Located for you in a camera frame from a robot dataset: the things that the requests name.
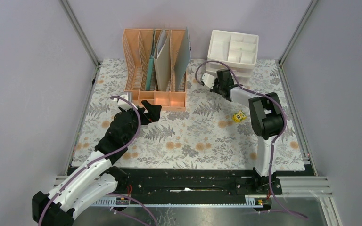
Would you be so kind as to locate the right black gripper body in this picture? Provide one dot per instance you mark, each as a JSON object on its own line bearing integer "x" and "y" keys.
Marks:
{"x": 217, "y": 87}

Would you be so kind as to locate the orange plastic file organizer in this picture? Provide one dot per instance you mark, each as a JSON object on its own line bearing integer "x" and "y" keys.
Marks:
{"x": 136, "y": 47}

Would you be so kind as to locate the teal folder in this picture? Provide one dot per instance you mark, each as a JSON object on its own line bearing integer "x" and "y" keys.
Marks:
{"x": 150, "y": 63}

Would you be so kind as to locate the white plastic drawer unit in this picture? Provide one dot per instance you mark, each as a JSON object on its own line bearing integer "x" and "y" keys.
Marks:
{"x": 237, "y": 50}

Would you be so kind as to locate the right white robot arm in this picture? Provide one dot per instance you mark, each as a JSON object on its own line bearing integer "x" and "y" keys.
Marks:
{"x": 266, "y": 115}

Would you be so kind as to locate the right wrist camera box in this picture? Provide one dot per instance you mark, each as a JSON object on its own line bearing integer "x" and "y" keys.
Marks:
{"x": 208, "y": 80}

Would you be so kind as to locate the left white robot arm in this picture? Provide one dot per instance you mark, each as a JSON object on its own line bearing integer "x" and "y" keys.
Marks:
{"x": 97, "y": 176}

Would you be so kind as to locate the light blue folder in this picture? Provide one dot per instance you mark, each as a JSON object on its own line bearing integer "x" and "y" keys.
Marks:
{"x": 182, "y": 61}

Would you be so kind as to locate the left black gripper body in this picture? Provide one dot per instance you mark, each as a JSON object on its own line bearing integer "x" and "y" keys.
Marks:
{"x": 147, "y": 117}

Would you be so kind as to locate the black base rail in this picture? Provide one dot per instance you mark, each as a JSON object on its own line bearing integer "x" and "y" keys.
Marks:
{"x": 193, "y": 187}

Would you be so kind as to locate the floral patterned desk mat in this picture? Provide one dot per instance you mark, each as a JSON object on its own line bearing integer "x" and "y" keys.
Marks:
{"x": 204, "y": 136}

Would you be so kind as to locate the yellow owl eraser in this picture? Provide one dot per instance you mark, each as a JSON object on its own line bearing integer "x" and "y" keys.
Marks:
{"x": 239, "y": 116}

